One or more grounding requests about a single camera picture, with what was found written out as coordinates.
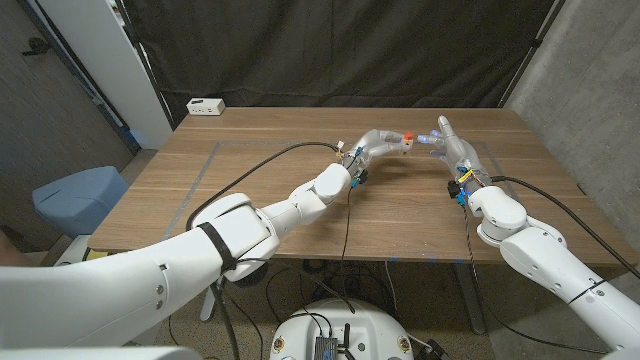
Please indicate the blue padded stool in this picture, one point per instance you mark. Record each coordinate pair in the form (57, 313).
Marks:
(75, 197)

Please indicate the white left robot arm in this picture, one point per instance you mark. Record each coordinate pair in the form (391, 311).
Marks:
(125, 290)

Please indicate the white table leg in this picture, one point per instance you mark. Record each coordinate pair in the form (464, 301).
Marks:
(207, 307)

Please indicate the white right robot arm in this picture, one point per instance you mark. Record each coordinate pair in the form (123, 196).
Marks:
(540, 255)

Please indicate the wooden block with holes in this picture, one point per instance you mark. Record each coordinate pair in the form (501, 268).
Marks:
(408, 144)

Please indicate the red-headed screw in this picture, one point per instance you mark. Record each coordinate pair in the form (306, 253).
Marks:
(408, 135)

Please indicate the black antenna stub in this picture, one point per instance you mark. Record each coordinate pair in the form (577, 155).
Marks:
(346, 335)

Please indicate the white cabinet panel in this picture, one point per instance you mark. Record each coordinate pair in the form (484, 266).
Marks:
(115, 65)

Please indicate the white floor base plate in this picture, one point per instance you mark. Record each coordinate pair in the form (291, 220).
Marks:
(70, 250)

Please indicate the black backdrop curtain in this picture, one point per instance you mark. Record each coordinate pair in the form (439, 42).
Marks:
(325, 50)

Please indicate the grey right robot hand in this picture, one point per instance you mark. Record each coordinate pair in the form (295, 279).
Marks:
(462, 157)

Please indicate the white power strip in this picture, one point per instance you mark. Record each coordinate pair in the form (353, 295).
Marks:
(205, 106)

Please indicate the white robot torso base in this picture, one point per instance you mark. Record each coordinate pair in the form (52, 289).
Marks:
(370, 325)

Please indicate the small grey electronics box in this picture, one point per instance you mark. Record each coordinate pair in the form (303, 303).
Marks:
(325, 347)

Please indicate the grey table leg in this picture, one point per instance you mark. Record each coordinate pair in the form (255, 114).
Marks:
(470, 300)

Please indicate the black backdrop stand pole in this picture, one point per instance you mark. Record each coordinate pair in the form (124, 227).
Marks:
(534, 44)
(142, 55)

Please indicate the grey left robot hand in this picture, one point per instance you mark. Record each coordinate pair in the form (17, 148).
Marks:
(372, 145)

